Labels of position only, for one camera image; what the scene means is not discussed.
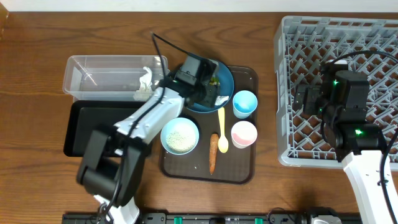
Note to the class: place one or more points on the clear plastic bin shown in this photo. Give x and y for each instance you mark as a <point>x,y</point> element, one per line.
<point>110,77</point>

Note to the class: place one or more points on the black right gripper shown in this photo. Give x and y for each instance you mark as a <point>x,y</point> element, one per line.
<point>312,94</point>

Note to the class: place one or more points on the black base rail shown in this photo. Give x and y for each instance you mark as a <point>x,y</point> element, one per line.
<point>161,218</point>

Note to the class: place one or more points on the pink white cup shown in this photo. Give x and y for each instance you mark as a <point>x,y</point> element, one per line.
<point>243,134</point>

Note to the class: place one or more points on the white tissue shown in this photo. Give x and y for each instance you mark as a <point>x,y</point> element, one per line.
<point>145,89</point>

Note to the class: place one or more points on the yellow plastic spoon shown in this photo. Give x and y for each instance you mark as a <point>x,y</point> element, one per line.
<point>223,144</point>

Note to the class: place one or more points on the dark blue plate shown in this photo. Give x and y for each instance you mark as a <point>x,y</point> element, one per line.
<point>226,88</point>

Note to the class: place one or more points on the light blue cup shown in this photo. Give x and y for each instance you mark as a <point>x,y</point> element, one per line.
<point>244,104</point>

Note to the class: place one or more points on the yellow snack wrapper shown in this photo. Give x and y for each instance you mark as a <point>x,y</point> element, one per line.
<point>214,81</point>

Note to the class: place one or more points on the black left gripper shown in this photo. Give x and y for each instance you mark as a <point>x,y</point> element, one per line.
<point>212,100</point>

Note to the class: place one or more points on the orange carrot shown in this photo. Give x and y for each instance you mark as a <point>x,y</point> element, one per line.
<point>213,152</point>

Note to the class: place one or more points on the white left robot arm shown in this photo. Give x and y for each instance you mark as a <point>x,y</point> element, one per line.
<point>113,162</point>

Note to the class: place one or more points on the brown serving tray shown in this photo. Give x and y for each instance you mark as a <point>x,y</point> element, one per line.
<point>236,166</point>

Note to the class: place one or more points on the black tray bin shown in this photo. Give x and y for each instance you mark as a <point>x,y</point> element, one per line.
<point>85,116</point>

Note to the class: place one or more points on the grey dishwasher rack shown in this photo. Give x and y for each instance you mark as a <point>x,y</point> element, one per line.
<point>301,44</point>

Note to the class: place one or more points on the light blue rice bowl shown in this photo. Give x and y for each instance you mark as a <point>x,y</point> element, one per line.
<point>179,136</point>

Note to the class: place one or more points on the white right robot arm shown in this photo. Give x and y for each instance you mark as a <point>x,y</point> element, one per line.
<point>360,146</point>

